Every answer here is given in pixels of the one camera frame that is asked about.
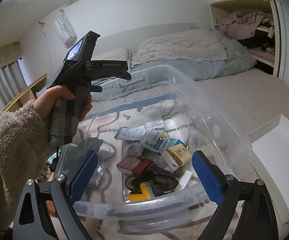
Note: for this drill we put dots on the white blue packet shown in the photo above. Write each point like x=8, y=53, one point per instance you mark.
x=159, y=140

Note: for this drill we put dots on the clear plastic case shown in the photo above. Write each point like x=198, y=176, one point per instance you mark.
x=155, y=125

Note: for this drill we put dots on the beige textured pillow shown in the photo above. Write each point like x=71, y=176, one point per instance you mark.
x=114, y=56
x=179, y=45

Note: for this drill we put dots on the grey curtain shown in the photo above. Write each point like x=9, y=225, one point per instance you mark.
x=2, y=90

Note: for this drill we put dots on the white card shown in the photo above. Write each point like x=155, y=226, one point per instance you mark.
x=185, y=178

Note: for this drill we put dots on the white teal tube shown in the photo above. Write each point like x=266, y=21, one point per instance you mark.
x=129, y=133

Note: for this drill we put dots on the wooden shelf unit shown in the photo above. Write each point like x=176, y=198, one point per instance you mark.
x=27, y=92

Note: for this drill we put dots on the white headboard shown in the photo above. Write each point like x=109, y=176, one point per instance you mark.
x=134, y=37

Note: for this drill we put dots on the small clear plastic bag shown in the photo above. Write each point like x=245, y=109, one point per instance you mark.
x=98, y=175

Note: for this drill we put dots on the grey duvet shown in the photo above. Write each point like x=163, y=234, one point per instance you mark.
x=209, y=62

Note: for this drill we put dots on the person's left hand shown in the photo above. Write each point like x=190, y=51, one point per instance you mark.
x=47, y=102

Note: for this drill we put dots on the cream closet shelf unit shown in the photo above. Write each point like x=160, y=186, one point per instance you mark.
x=244, y=30

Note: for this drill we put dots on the white paper bag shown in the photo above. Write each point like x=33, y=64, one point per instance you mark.
x=65, y=30

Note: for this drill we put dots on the beige snack packet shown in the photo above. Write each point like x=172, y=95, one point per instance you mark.
x=178, y=156

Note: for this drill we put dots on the clear plastic storage bin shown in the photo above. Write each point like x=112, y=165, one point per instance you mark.
x=209, y=120

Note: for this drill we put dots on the yellow plastic item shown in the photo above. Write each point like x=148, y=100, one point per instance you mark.
x=142, y=192

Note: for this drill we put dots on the beige bed sheet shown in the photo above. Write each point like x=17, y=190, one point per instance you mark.
x=234, y=97

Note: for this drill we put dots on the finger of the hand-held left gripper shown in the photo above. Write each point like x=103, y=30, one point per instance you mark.
x=96, y=89

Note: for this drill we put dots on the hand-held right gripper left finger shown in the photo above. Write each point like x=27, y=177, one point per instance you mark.
x=83, y=175

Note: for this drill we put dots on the white shallow box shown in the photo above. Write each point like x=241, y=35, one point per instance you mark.
x=277, y=160

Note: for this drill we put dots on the pink clothes pile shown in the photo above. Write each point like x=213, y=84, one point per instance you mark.
x=242, y=23

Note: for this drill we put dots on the red box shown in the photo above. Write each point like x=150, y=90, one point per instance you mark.
x=134, y=165

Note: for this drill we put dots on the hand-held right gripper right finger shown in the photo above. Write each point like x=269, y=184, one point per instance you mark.
x=207, y=177

